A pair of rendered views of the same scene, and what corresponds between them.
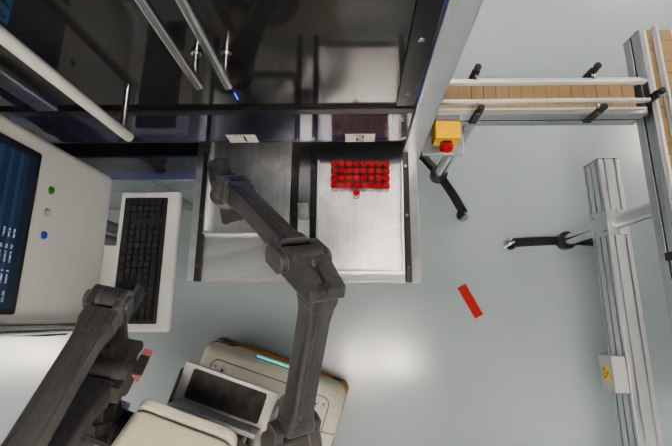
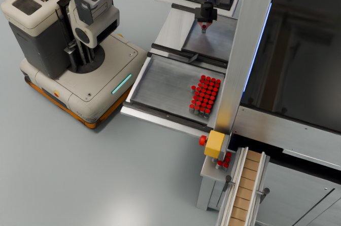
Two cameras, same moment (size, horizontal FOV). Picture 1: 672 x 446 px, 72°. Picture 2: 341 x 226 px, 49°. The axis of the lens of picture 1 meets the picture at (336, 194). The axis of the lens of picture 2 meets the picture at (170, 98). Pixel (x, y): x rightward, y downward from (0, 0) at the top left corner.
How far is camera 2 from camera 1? 1.05 m
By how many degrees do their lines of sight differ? 38
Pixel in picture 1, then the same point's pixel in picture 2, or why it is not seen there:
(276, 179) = (220, 54)
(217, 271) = (173, 15)
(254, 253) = (177, 33)
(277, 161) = not seen: hidden behind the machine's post
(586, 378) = not seen: outside the picture
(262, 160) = not seen: hidden behind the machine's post
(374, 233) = (163, 95)
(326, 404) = (85, 100)
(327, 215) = (185, 74)
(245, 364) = (128, 66)
